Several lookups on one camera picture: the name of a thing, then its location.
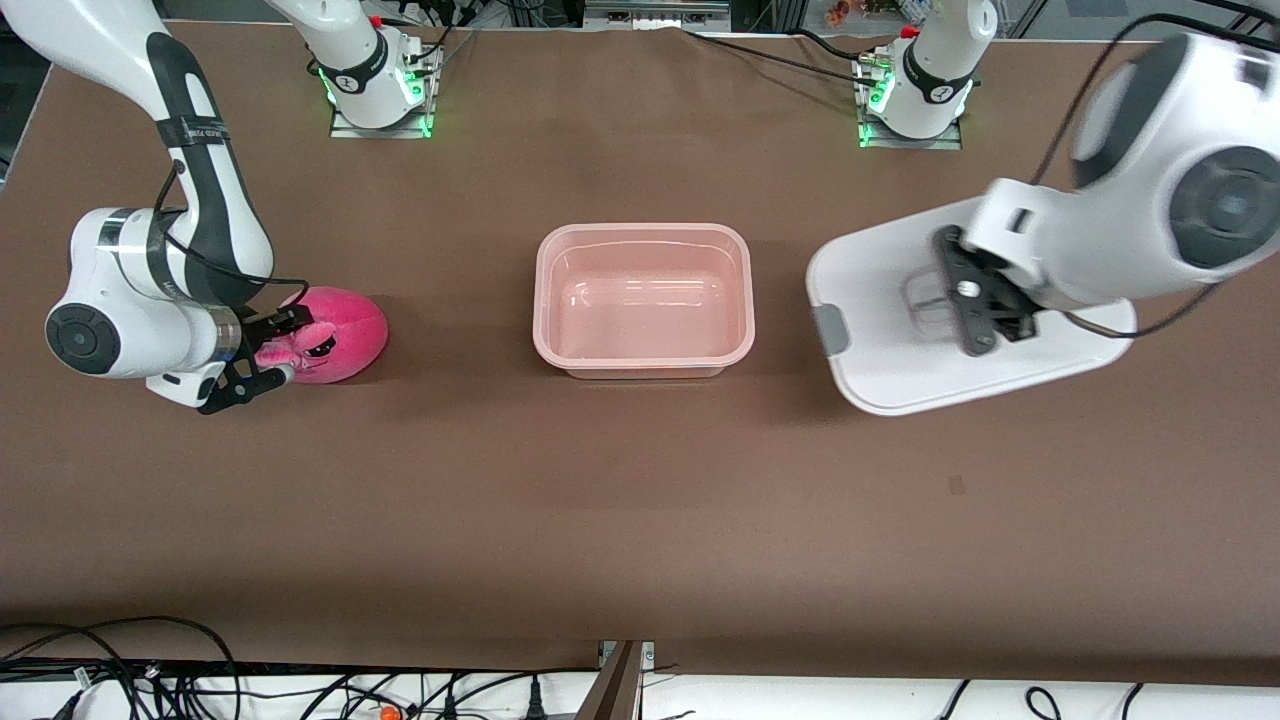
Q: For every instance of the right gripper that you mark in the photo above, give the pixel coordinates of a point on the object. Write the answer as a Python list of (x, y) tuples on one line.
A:
[(262, 327)]

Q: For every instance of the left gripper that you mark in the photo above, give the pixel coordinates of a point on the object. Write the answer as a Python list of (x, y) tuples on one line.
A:
[(1011, 310)]

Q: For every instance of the pink plush toy with sunglasses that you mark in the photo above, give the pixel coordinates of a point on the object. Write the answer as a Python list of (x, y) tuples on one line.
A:
[(350, 335)]

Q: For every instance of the white box lid grey clips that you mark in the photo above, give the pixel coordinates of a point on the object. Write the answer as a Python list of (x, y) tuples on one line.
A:
[(880, 350)]

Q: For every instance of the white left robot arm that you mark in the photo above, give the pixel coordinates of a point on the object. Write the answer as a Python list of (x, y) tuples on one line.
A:
[(1200, 120)]

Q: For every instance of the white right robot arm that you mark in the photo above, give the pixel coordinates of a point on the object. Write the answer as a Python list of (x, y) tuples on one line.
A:
[(100, 300)]

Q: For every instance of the translucent pink plastic box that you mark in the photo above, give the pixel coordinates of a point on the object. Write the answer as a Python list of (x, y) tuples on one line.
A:
[(640, 300)]

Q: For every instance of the colourful background figure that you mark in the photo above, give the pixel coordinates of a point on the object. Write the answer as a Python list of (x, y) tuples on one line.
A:
[(850, 10)]

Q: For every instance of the brown table cover sheet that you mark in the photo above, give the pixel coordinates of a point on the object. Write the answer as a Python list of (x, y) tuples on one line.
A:
[(640, 500)]

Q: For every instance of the grey background device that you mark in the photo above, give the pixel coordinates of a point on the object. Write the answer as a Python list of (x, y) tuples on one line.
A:
[(655, 12)]

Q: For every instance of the black power plug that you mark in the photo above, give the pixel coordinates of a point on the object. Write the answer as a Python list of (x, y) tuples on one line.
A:
[(534, 702)]

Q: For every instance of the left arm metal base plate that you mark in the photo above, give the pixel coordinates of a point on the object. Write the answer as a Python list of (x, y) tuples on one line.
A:
[(945, 143)]

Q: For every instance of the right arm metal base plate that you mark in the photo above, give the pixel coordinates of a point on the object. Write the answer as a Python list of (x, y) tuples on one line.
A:
[(345, 128)]

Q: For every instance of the aluminium profile post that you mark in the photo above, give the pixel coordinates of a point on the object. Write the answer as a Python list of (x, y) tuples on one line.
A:
[(615, 690)]

